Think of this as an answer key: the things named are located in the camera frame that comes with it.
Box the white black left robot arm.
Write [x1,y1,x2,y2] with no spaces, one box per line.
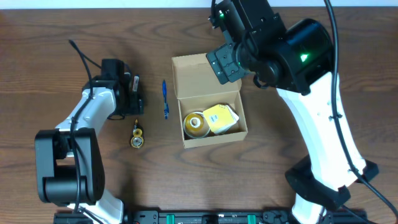
[34,72,144,223]

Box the open cardboard box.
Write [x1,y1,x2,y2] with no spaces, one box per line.
[172,54,248,149]

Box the blue white marker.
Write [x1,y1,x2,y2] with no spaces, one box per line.
[132,75,139,92]

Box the yellow sticky note pad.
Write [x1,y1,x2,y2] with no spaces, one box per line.
[203,104,239,134]

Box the small yellow tape roll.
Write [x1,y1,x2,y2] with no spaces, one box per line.
[184,112,205,132]

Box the large clear tape roll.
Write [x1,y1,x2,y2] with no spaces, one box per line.
[183,112,210,139]

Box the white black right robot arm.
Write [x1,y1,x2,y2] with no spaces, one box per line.
[206,14,379,223]

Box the blue ballpoint pen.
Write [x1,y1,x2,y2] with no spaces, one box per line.
[162,80,169,119]

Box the black rail with mounts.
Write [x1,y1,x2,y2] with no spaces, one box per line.
[53,210,367,224]

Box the yellow black correction tape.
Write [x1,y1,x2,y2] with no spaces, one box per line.
[129,119,145,149]

